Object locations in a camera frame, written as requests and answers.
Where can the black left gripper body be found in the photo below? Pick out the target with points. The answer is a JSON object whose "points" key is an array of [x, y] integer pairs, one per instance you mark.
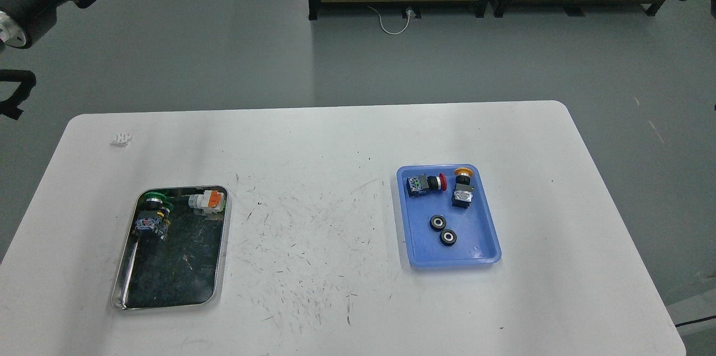
{"points": [[24, 22]]}

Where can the black gear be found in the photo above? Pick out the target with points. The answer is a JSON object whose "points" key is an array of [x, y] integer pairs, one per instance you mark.
{"points": [[448, 237], [437, 223]]}

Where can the silver metal tray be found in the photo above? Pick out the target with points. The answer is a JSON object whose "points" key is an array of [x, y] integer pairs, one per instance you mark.
{"points": [[185, 270]]}

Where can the blue plastic tray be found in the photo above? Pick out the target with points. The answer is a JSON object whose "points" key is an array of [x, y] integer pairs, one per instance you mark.
{"points": [[477, 241]]}

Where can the small white plastic part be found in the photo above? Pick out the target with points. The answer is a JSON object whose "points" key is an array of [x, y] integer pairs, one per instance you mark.
{"points": [[122, 139]]}

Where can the orange white connector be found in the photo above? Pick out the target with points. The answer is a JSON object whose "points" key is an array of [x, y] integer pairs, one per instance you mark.
{"points": [[209, 202]]}

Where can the green push button switch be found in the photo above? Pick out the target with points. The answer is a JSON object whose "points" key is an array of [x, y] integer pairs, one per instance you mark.
{"points": [[152, 216]]}

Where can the yellow push button switch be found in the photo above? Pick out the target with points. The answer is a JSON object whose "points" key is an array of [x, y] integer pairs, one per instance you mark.
{"points": [[463, 190]]}

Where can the red push button switch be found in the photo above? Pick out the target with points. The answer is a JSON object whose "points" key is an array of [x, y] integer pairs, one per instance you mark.
{"points": [[423, 184]]}

